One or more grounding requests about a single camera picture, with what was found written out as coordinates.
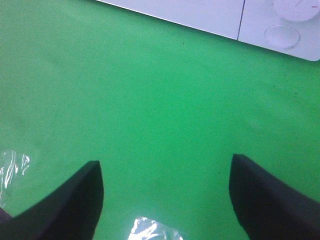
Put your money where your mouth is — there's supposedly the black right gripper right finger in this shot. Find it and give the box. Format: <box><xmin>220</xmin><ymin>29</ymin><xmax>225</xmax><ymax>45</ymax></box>
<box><xmin>229</xmin><ymin>154</ymin><xmax>320</xmax><ymax>240</ymax></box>

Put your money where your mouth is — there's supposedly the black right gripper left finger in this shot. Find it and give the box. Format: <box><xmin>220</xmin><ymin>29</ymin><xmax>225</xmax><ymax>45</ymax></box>
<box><xmin>0</xmin><ymin>161</ymin><xmax>104</xmax><ymax>240</ymax></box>

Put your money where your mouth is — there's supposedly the round door release button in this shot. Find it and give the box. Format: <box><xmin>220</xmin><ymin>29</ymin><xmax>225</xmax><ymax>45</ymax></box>
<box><xmin>264</xmin><ymin>25</ymin><xmax>301</xmax><ymax>48</ymax></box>

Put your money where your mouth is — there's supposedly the white microwave door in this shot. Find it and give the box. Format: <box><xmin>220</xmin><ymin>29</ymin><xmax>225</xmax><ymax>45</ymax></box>
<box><xmin>103</xmin><ymin>0</ymin><xmax>245</xmax><ymax>40</ymax></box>

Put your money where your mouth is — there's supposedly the white microwave knob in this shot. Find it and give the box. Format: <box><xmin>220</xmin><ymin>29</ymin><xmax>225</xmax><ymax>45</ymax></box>
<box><xmin>272</xmin><ymin>0</ymin><xmax>320</xmax><ymax>22</ymax></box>

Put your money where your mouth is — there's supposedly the clear tape strip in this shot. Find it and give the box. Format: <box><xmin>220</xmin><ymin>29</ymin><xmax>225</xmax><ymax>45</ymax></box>
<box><xmin>0</xmin><ymin>150</ymin><xmax>31</xmax><ymax>208</ymax></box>

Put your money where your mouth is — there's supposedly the crumpled clear tape piece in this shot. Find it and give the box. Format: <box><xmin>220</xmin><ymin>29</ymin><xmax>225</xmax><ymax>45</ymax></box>
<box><xmin>127</xmin><ymin>216</ymin><xmax>187</xmax><ymax>240</ymax></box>

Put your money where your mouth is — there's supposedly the white microwave oven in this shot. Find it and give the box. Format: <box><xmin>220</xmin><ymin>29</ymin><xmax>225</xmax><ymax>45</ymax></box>
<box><xmin>105</xmin><ymin>0</ymin><xmax>320</xmax><ymax>62</ymax></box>

